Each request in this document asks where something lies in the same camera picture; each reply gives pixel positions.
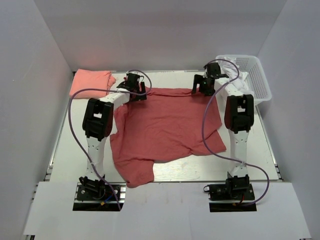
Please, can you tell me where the red t-shirt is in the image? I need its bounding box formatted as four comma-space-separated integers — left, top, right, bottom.
110, 88, 227, 188

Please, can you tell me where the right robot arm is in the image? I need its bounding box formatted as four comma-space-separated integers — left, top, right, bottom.
191, 59, 254, 200

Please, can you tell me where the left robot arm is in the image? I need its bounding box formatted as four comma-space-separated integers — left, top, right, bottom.
79, 70, 147, 200

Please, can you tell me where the white crumpled t-shirt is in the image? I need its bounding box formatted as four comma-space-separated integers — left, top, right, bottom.
217, 56, 254, 96

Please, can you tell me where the white plastic basket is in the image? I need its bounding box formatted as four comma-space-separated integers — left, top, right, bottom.
216, 54, 272, 105

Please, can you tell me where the folded salmon t-shirt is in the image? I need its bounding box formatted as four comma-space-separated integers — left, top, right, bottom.
69, 68, 116, 99

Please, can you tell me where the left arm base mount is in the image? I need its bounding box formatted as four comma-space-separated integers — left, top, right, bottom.
72, 183, 120, 212

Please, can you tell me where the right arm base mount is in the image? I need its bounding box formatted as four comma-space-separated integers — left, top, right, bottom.
203, 183, 257, 213

